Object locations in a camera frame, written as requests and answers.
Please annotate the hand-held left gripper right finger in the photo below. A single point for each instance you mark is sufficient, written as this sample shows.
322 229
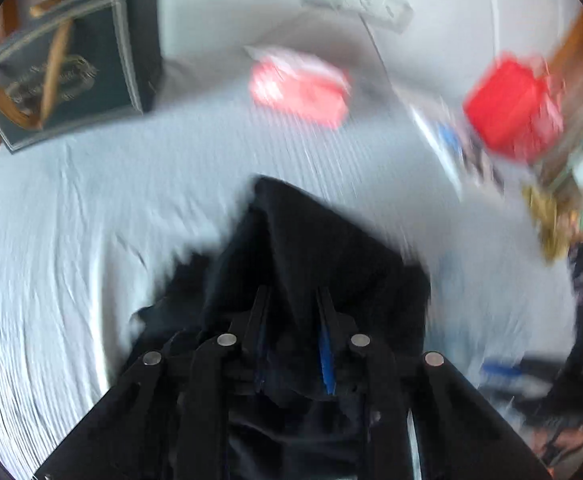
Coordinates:
327 355

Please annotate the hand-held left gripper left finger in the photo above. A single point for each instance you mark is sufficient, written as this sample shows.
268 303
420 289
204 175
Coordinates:
260 332

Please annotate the black garment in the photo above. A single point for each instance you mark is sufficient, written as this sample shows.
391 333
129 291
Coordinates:
321 260

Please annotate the light grey bed sheet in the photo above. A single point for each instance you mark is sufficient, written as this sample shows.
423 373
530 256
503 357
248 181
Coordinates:
121 220

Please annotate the white booklet with blue print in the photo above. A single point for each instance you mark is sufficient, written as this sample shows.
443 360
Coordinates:
451 145

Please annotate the red and white packet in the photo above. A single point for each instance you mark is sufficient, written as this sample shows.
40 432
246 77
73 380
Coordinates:
299 87

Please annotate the gold patterned item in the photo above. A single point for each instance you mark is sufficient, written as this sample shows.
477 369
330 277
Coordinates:
551 220

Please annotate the red box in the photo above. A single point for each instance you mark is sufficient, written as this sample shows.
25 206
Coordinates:
514 105

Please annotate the dark gift bag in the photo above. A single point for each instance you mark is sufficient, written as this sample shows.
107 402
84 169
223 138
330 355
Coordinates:
66 65

